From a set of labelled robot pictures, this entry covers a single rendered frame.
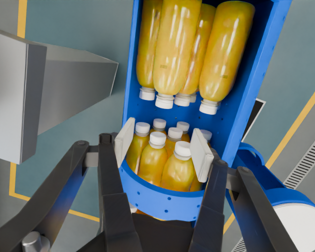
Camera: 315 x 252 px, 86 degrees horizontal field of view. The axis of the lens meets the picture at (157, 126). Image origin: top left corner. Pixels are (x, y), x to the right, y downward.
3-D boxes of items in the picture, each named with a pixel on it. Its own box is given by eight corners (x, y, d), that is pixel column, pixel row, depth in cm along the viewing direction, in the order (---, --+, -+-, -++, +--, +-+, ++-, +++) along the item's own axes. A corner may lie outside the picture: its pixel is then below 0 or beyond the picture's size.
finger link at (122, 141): (119, 169, 16) (111, 167, 16) (132, 138, 22) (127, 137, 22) (122, 140, 15) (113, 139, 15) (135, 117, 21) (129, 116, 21)
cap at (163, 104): (176, 97, 38) (174, 105, 39) (161, 93, 40) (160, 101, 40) (170, 99, 35) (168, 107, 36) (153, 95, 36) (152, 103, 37)
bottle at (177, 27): (205, 6, 33) (184, 99, 39) (172, 5, 35) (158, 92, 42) (196, -11, 27) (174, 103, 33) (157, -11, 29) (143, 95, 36)
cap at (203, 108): (215, 102, 41) (213, 109, 41) (199, 99, 40) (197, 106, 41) (221, 105, 37) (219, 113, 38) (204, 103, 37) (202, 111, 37)
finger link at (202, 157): (206, 154, 15) (214, 156, 15) (193, 127, 22) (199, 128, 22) (198, 182, 16) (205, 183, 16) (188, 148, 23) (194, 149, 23)
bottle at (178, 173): (180, 207, 47) (195, 148, 41) (182, 230, 40) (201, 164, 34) (155, 203, 47) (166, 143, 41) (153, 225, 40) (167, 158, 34)
